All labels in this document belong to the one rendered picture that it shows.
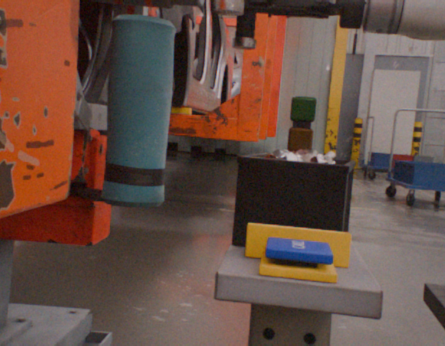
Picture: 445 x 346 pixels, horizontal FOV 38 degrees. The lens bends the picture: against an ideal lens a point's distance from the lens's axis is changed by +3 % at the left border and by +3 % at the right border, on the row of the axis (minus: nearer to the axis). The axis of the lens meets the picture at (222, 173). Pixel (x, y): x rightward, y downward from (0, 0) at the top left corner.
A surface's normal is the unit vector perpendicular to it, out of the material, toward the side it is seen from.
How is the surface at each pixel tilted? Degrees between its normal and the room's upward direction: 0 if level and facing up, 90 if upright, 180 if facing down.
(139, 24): 102
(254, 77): 90
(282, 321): 90
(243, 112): 90
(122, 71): 90
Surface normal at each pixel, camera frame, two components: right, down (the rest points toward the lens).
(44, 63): 0.99, 0.09
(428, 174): -0.04, 0.07
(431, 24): -0.15, 0.65
